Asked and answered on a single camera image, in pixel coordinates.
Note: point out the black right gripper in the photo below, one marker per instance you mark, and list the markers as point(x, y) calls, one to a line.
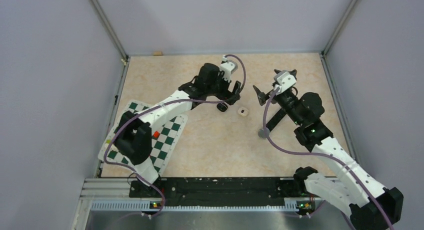
point(263, 97)

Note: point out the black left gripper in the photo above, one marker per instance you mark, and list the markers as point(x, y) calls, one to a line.
point(226, 94)

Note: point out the cream earbud charging case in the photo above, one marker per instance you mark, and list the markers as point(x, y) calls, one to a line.
point(243, 111)

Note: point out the black earbud charging case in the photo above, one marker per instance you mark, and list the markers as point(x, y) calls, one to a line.
point(222, 107)

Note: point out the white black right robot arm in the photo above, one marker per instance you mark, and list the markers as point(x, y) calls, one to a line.
point(331, 155)

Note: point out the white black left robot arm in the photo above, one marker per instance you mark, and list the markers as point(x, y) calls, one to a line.
point(133, 138)

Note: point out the green white chessboard mat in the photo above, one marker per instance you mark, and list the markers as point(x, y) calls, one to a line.
point(162, 147)

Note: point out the red hexagonal block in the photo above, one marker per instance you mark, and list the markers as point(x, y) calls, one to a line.
point(156, 134)

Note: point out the wooden block in corner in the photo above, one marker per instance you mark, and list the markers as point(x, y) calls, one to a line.
point(157, 53)

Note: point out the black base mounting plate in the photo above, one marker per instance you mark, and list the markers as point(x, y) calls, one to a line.
point(222, 191)

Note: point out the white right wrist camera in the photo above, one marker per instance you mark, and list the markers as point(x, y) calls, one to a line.
point(283, 83)

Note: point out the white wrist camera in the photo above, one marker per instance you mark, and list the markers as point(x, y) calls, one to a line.
point(228, 67)
point(283, 83)

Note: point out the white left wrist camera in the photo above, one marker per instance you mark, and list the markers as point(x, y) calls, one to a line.
point(228, 67)

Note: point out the aluminium front rail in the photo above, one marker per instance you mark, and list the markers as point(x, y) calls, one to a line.
point(113, 194)

